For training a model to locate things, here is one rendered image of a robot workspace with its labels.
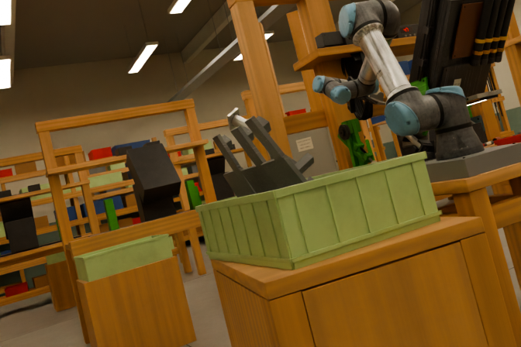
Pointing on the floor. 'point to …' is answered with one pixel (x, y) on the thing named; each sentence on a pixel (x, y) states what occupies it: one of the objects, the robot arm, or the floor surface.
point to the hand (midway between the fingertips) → (380, 97)
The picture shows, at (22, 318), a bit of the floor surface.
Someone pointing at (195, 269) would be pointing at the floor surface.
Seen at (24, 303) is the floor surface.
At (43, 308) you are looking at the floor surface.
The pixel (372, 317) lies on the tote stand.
